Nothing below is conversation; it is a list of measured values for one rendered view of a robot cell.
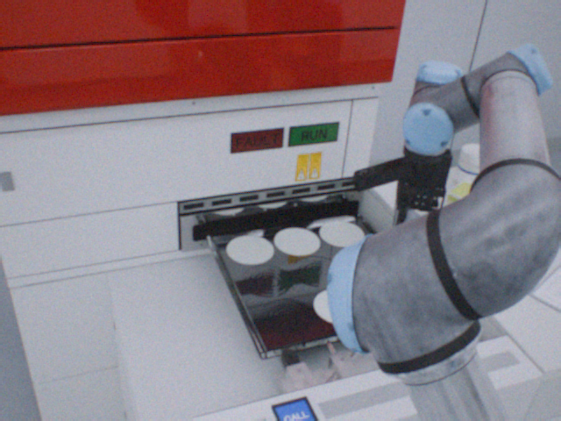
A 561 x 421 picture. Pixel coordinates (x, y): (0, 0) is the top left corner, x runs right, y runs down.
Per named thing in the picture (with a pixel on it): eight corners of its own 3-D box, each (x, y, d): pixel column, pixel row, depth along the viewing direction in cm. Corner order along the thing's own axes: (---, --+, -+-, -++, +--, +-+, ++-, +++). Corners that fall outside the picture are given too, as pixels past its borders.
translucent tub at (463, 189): (440, 217, 130) (447, 190, 127) (457, 205, 135) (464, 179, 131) (471, 232, 126) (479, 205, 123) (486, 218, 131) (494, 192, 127)
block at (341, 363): (327, 367, 104) (330, 354, 102) (344, 362, 105) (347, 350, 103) (348, 402, 98) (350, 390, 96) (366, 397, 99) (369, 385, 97)
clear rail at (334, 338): (258, 356, 104) (258, 351, 103) (441, 312, 116) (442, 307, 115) (260, 362, 103) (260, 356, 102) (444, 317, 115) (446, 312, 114)
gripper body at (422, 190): (439, 219, 110) (454, 161, 104) (393, 213, 111) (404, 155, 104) (436, 197, 117) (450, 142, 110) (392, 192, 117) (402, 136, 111)
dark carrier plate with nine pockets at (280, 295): (212, 239, 131) (212, 237, 130) (353, 216, 142) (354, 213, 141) (266, 352, 104) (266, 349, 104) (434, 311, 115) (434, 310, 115)
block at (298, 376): (285, 377, 101) (286, 365, 100) (303, 373, 103) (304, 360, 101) (302, 415, 95) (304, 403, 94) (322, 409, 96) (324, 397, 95)
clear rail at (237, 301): (204, 239, 131) (204, 234, 130) (210, 238, 132) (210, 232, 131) (260, 362, 103) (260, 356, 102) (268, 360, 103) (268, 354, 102)
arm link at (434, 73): (415, 70, 96) (420, 54, 103) (402, 132, 102) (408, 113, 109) (464, 78, 94) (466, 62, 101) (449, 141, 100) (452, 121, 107)
